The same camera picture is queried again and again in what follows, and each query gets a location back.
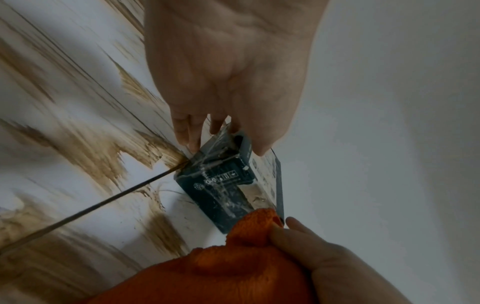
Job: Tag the person's right hand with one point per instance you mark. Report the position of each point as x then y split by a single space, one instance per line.
337 267

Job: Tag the red cleaning cloth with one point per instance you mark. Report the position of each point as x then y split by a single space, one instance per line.
225 273

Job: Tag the person's left hand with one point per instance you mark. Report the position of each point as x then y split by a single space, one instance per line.
232 59

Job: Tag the dark green labelled box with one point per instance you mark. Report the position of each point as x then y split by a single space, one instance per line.
221 190

